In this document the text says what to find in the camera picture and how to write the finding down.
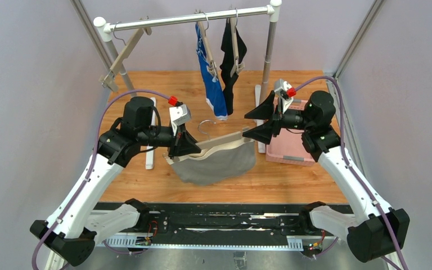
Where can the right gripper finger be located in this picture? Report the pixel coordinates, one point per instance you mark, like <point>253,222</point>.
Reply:
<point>262,111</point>
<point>262,133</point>

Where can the blue white underwear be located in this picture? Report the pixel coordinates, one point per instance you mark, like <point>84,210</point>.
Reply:
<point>213,90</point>

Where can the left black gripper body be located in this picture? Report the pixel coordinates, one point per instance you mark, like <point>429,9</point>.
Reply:
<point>178,142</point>

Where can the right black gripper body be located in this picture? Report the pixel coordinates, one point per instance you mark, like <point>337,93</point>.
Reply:
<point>275,122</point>

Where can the beige hanger of blue underwear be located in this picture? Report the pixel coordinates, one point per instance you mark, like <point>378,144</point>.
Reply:
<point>212,69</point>

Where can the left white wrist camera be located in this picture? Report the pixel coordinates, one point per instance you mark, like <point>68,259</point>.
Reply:
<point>179,113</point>

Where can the grey beige underwear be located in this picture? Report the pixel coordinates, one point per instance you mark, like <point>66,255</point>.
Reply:
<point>215,164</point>

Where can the pink plastic basket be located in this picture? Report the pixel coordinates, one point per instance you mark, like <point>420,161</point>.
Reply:
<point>287,148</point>

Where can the white clothes rack frame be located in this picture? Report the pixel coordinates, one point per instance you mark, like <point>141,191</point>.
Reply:
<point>186,17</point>

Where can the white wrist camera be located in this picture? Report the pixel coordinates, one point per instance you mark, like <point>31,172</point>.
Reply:
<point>179,113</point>
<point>285,93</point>

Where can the beige hanger of black underwear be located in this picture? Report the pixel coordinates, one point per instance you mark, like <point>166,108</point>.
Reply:
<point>237,65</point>

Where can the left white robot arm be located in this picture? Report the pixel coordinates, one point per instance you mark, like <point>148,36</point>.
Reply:
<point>69,231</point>

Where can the beige hanger of grey underwear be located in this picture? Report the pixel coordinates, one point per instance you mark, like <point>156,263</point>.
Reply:
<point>227,142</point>

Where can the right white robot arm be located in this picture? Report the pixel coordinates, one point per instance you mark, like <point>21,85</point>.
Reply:
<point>376,229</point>

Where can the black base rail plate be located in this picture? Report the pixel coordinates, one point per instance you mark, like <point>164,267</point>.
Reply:
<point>232,225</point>

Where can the black underwear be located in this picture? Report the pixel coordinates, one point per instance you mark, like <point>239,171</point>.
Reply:
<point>226,66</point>

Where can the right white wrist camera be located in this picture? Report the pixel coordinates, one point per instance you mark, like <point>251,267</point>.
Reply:
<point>285,93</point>

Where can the empty beige clip hanger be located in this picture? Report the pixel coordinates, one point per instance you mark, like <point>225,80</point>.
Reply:
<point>118,58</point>

